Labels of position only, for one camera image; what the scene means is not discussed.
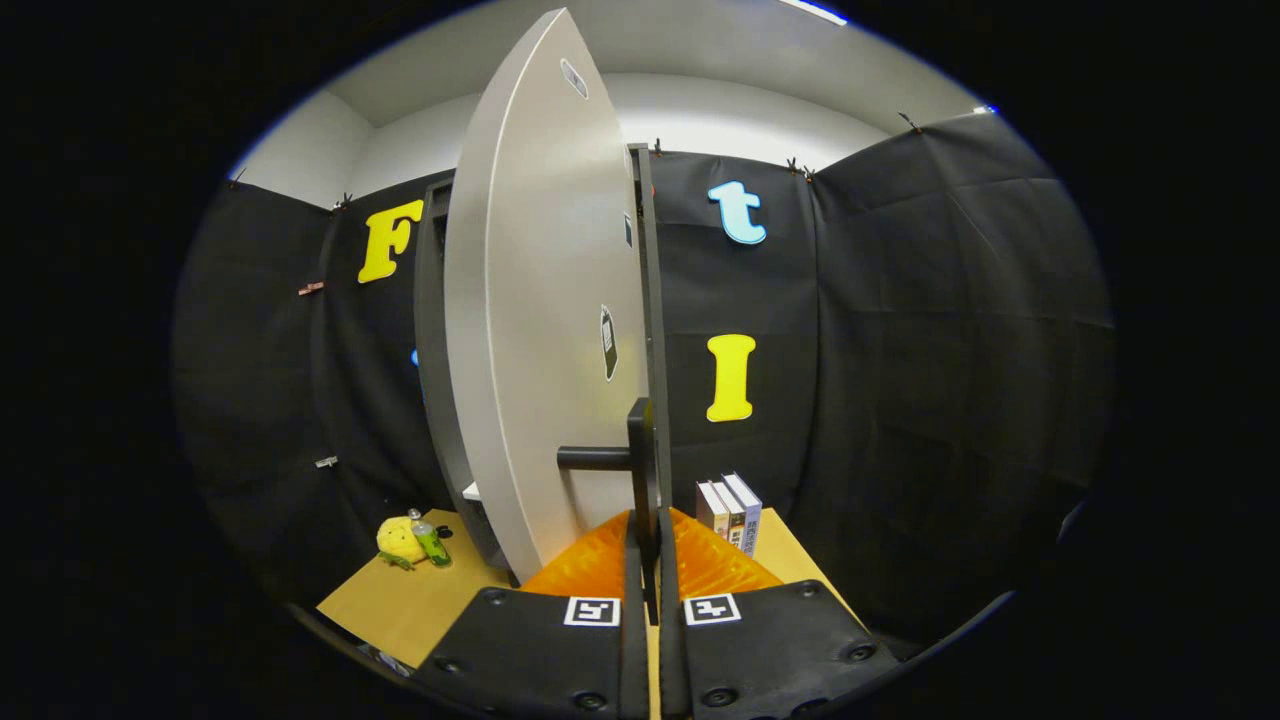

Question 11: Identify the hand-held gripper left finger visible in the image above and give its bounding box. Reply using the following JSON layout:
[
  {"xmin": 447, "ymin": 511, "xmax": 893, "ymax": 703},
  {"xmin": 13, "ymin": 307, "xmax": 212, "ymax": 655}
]
[{"xmin": 415, "ymin": 510, "xmax": 651, "ymax": 720}]

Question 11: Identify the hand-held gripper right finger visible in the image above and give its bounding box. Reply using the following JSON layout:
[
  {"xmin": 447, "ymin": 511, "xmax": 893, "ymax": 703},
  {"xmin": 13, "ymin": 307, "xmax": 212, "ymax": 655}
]
[{"xmin": 655, "ymin": 508, "xmax": 901, "ymax": 720}]

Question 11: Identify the black door handle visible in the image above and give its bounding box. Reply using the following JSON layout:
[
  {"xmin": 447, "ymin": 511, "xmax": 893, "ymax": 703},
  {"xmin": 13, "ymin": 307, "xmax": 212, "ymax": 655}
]
[{"xmin": 557, "ymin": 397, "xmax": 661, "ymax": 601}]

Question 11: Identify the beige shoe cabinet door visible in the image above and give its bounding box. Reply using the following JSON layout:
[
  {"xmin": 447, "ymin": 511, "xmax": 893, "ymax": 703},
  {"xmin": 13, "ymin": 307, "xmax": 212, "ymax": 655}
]
[{"xmin": 443, "ymin": 8, "xmax": 651, "ymax": 584}]

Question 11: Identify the dark grey shoe cabinet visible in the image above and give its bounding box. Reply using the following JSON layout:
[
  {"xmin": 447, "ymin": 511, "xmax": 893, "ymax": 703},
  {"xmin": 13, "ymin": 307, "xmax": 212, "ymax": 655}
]
[{"xmin": 413, "ymin": 143, "xmax": 683, "ymax": 586}]

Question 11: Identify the dark orange spine book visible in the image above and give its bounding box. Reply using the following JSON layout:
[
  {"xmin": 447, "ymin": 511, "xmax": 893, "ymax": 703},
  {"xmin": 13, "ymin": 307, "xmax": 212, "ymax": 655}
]
[{"xmin": 712, "ymin": 480, "xmax": 747, "ymax": 551}]

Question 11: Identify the white pink book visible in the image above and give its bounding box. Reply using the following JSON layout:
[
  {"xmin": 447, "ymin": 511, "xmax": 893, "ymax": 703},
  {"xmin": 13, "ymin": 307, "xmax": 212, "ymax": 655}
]
[{"xmin": 696, "ymin": 481, "xmax": 732, "ymax": 541}]

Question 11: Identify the blue purple book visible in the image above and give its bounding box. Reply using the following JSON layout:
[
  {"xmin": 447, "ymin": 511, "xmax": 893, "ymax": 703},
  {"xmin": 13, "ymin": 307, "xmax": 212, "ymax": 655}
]
[{"xmin": 722, "ymin": 472, "xmax": 764, "ymax": 558}]

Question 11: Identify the green plastic bottle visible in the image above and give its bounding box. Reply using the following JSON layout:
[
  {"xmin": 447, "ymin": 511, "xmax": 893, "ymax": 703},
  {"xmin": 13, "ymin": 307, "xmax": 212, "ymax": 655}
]
[{"xmin": 408, "ymin": 508, "xmax": 453, "ymax": 568}]

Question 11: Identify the yellow plush toy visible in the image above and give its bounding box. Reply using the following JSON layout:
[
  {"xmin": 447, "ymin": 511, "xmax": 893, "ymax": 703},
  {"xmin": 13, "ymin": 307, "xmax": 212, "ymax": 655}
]
[{"xmin": 376, "ymin": 515, "xmax": 431, "ymax": 571}]

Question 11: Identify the black backdrop cloth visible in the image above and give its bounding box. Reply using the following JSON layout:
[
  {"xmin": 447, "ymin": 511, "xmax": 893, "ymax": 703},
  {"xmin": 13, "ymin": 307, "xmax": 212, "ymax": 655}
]
[{"xmin": 172, "ymin": 110, "xmax": 1116, "ymax": 641}]

